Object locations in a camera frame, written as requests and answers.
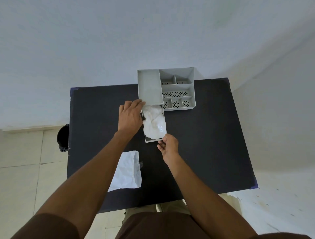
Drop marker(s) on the person's left forearm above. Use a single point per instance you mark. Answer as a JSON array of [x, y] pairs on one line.
[[91, 177]]

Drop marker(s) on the grey desk organizer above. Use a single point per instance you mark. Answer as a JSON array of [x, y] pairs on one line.
[[150, 86]]

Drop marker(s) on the person's left hand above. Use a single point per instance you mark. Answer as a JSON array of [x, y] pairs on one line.
[[130, 117]]

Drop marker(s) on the olive green trousers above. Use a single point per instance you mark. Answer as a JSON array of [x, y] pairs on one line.
[[147, 208]]

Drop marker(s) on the black trash bin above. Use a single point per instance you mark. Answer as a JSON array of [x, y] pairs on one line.
[[63, 138]]

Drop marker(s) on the clear plastic bag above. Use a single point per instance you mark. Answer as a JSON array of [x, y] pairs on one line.
[[153, 121]]

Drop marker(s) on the brown shirt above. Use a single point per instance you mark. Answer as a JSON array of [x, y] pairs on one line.
[[160, 226]]

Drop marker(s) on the person's right hand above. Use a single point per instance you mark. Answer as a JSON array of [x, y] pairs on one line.
[[169, 149]]

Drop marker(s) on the white paper wrapper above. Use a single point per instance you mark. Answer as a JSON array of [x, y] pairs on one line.
[[128, 172]]

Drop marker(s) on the person's right forearm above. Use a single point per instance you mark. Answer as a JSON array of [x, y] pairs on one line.
[[206, 197]]

